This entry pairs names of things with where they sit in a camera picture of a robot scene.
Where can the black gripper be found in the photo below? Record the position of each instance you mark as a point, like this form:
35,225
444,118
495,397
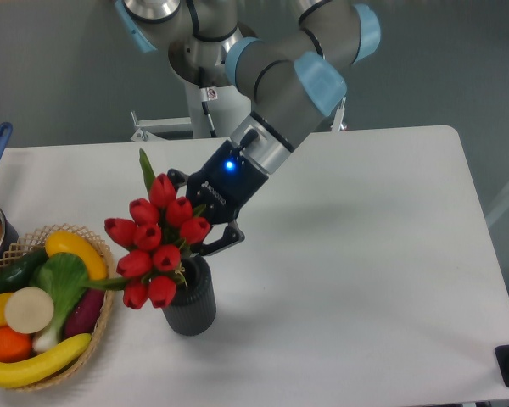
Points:
224,184

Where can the red tulip bouquet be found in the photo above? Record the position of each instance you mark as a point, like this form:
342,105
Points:
158,237

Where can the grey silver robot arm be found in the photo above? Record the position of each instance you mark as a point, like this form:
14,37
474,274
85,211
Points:
207,47

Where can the dark grey ribbed vase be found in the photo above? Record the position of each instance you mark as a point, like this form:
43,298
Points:
193,309

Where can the green bok choy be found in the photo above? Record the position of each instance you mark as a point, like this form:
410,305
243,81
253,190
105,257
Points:
62,277

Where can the purple sweet potato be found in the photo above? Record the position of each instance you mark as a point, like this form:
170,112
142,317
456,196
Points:
85,315

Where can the woven wicker basket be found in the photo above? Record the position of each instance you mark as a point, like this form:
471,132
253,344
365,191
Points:
36,239

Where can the dark green cucumber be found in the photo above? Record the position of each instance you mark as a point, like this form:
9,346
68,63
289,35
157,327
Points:
18,274

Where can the orange fruit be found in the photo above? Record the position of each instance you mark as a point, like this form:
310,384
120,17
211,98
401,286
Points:
14,346

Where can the yellow banana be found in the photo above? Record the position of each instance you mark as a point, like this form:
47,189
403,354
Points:
42,366

